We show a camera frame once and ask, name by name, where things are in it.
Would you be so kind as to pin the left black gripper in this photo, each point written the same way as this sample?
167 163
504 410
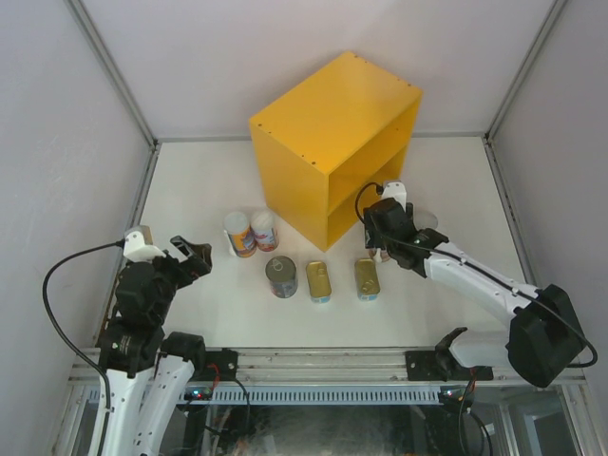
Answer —
196 264

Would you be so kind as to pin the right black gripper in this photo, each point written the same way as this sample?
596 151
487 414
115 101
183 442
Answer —
373 239

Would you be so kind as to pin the tall can with white spoon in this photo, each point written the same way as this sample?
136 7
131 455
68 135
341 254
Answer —
422 219

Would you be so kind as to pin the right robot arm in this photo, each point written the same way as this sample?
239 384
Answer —
541 334

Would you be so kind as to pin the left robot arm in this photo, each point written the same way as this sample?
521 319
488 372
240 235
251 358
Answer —
144 369

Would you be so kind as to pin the flat gold tin right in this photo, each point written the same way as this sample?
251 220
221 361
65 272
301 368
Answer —
366 279

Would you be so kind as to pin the flat gold tin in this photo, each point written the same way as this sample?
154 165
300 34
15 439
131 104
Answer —
319 282
366 279

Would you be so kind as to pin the small red-white can left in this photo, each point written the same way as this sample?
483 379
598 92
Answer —
264 230

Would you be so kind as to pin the flat gold tin left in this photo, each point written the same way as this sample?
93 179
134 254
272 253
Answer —
319 282

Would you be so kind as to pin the round tomato tin can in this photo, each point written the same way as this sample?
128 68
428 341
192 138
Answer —
282 275

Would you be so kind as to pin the yellow two-shelf cabinet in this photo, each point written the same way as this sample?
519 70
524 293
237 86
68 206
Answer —
317 145

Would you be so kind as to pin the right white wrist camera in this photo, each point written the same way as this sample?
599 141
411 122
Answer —
393 189

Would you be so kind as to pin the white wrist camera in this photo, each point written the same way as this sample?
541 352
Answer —
139 246
393 189

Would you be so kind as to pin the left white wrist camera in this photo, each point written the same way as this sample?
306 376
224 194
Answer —
139 246

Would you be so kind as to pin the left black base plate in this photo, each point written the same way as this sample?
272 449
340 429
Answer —
217 364

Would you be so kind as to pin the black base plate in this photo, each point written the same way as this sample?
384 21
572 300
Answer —
431 365
217 364

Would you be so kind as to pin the aluminium front rail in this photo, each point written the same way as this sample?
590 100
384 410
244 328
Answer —
370 366

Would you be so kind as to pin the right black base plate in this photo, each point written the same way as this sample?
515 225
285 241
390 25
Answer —
431 365

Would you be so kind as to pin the grey slotted cable duct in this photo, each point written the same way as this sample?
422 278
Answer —
231 394

